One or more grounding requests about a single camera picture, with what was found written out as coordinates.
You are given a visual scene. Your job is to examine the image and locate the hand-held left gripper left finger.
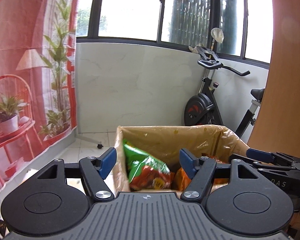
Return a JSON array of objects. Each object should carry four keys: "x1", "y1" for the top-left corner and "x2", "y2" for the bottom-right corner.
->
[{"x1": 37, "y1": 148, "x2": 117, "y2": 201}]

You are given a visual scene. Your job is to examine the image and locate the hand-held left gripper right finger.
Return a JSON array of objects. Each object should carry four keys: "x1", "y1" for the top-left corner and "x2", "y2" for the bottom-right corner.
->
[{"x1": 179, "y1": 149, "x2": 263, "y2": 202}]

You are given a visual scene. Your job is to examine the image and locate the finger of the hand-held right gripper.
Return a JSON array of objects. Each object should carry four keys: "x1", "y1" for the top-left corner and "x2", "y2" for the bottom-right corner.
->
[
  {"x1": 229, "y1": 153, "x2": 261, "y2": 167},
  {"x1": 246, "y1": 149, "x2": 278, "y2": 164}
]

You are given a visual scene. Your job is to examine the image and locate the dark orange snack bag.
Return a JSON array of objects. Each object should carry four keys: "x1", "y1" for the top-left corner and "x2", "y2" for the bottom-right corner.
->
[{"x1": 202, "y1": 153, "x2": 231, "y2": 165}]

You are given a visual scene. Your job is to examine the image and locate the green and red snack bag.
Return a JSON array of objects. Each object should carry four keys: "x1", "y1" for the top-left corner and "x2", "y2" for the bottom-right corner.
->
[{"x1": 122, "y1": 139, "x2": 172, "y2": 192}]

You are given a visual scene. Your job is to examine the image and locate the brown cardboard box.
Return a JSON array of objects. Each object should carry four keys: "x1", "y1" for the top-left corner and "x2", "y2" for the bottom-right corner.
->
[{"x1": 114, "y1": 125, "x2": 256, "y2": 193}]

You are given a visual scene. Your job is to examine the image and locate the white stand leg with caster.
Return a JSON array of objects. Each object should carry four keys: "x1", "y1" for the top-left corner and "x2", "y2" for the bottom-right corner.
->
[{"x1": 79, "y1": 133, "x2": 104, "y2": 149}]

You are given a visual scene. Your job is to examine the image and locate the checked floral tablecloth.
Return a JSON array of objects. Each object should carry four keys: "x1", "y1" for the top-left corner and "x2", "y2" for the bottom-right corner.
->
[{"x1": 65, "y1": 177, "x2": 88, "y2": 195}]

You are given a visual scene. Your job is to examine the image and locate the black exercise bike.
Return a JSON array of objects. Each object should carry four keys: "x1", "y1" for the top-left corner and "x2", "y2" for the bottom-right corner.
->
[{"x1": 184, "y1": 45, "x2": 266, "y2": 138}]

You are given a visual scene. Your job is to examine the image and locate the brown wooden board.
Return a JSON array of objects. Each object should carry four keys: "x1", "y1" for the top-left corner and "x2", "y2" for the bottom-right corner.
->
[{"x1": 247, "y1": 0, "x2": 300, "y2": 157}]

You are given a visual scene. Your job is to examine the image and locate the printed room backdrop cloth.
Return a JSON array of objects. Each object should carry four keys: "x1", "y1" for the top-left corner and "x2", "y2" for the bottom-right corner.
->
[{"x1": 0, "y1": 0, "x2": 83, "y2": 200}]

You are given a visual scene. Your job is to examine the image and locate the metal window grille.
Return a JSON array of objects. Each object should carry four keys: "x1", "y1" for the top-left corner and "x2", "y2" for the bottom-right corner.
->
[{"x1": 169, "y1": 0, "x2": 213, "y2": 43}]

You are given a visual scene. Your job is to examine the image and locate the black window frame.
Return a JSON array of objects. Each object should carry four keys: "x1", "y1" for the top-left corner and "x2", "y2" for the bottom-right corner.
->
[{"x1": 75, "y1": 0, "x2": 272, "y2": 69}]

